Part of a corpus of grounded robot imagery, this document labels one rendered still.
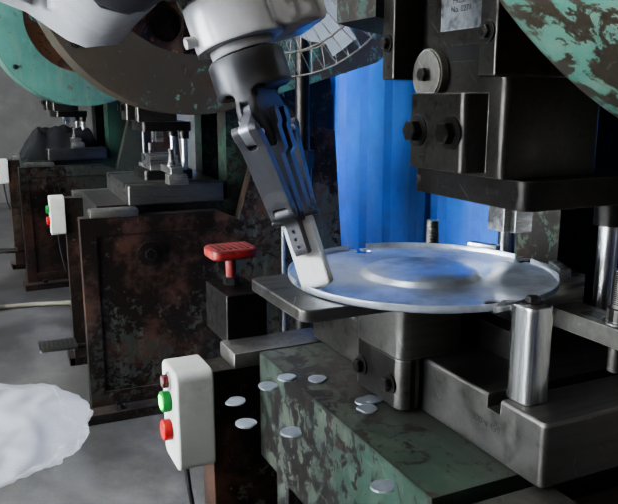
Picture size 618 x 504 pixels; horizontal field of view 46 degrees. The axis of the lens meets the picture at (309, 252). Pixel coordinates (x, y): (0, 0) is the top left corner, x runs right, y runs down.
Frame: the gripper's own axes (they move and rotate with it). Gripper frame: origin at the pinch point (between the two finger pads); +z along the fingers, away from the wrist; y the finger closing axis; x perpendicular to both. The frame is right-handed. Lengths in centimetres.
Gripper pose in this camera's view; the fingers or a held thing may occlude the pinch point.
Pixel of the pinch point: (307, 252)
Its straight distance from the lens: 72.3
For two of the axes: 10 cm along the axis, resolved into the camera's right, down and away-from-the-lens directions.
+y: -3.0, 2.0, -9.3
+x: 9.0, -2.5, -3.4
